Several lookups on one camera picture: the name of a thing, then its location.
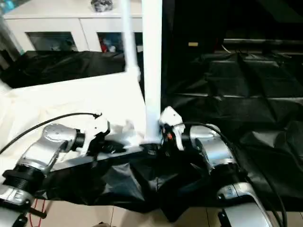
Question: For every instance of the white plastic table top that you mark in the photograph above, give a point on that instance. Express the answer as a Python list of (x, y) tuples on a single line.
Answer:
[(59, 101)]

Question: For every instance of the white plastic table leg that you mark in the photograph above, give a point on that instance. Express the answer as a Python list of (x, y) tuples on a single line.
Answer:
[(152, 59), (130, 40)]

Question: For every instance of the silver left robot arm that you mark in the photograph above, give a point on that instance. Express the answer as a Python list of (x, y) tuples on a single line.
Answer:
[(47, 146)]

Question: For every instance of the black work mat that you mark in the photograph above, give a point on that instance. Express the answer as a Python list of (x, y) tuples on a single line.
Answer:
[(236, 82)]

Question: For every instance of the red white figure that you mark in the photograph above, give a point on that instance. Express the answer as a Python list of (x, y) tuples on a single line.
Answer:
[(103, 45)]

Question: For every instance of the small yellow label tag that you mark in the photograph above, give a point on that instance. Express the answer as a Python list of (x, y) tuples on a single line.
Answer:
[(193, 44)]

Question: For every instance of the white glass-door cabinet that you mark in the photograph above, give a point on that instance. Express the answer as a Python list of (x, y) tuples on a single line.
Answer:
[(59, 21)]

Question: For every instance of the clear bag of black parts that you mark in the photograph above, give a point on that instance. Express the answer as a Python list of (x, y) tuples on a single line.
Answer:
[(102, 5)]

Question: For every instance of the blue white striped pole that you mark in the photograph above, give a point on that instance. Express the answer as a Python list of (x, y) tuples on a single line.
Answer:
[(7, 4)]

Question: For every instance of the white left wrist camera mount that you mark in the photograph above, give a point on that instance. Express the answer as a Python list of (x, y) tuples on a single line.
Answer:
[(94, 127)]

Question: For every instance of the grey metal rail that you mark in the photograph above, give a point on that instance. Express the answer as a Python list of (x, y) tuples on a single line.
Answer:
[(260, 42)]

